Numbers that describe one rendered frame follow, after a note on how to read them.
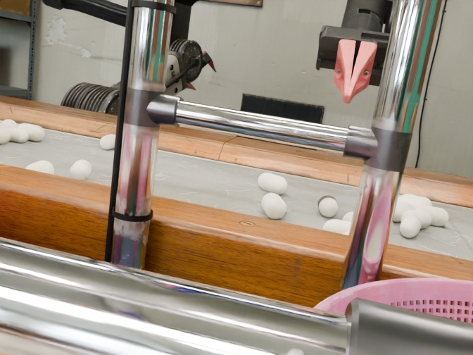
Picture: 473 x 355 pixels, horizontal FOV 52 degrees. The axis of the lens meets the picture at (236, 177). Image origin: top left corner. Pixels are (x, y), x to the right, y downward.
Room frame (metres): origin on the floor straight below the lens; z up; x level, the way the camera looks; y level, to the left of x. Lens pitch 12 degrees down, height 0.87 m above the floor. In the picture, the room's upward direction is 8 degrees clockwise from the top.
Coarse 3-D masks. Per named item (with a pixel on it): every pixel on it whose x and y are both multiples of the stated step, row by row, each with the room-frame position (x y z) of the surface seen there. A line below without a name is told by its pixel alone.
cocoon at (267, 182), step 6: (264, 174) 0.54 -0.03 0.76; (270, 174) 0.54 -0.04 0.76; (258, 180) 0.54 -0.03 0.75; (264, 180) 0.54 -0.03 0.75; (270, 180) 0.53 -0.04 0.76; (276, 180) 0.53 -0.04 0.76; (282, 180) 0.53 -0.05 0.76; (264, 186) 0.54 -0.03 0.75; (270, 186) 0.53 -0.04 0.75; (276, 186) 0.53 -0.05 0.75; (282, 186) 0.53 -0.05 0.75; (276, 192) 0.53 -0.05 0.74; (282, 192) 0.53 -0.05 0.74
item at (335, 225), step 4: (328, 220) 0.40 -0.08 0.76; (332, 220) 0.39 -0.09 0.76; (336, 220) 0.39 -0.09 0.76; (340, 220) 0.40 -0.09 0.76; (344, 220) 0.40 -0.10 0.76; (324, 224) 0.40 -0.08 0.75; (328, 224) 0.39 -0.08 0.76; (332, 224) 0.39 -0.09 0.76; (336, 224) 0.39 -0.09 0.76; (340, 224) 0.39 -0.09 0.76; (344, 224) 0.39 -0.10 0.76; (348, 224) 0.39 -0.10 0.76; (324, 228) 0.39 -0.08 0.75; (328, 228) 0.39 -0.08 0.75; (332, 228) 0.39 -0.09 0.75; (336, 228) 0.39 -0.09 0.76; (340, 228) 0.39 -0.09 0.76; (344, 228) 0.39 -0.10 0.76; (348, 228) 0.39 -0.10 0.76; (336, 232) 0.39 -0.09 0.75; (340, 232) 0.39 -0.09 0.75
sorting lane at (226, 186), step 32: (0, 160) 0.51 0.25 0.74; (32, 160) 0.53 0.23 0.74; (64, 160) 0.55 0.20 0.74; (96, 160) 0.57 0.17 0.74; (160, 160) 0.63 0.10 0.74; (192, 160) 0.66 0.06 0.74; (160, 192) 0.47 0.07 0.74; (192, 192) 0.49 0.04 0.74; (224, 192) 0.51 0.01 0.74; (256, 192) 0.53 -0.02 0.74; (288, 192) 0.55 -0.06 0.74; (320, 192) 0.58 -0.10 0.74; (352, 192) 0.61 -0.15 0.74; (320, 224) 0.44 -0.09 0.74; (448, 224) 0.52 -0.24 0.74
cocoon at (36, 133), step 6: (18, 126) 0.63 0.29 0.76; (24, 126) 0.63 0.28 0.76; (30, 126) 0.62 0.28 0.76; (36, 126) 0.63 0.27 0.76; (30, 132) 0.62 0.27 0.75; (36, 132) 0.62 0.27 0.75; (42, 132) 0.63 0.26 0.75; (30, 138) 0.62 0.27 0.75; (36, 138) 0.62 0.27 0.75; (42, 138) 0.63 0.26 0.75
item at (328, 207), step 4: (324, 200) 0.47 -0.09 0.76; (328, 200) 0.47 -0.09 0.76; (332, 200) 0.47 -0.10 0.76; (320, 204) 0.47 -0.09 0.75; (324, 204) 0.47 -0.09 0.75; (328, 204) 0.47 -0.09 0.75; (332, 204) 0.47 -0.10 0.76; (336, 204) 0.47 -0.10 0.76; (320, 208) 0.47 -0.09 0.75; (324, 208) 0.47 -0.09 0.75; (328, 208) 0.47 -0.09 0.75; (332, 208) 0.47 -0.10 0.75; (336, 208) 0.47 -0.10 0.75; (320, 212) 0.47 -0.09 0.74; (324, 212) 0.47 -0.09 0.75; (328, 212) 0.47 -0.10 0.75; (332, 212) 0.47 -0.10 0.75; (336, 212) 0.47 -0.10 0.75; (328, 216) 0.47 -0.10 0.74
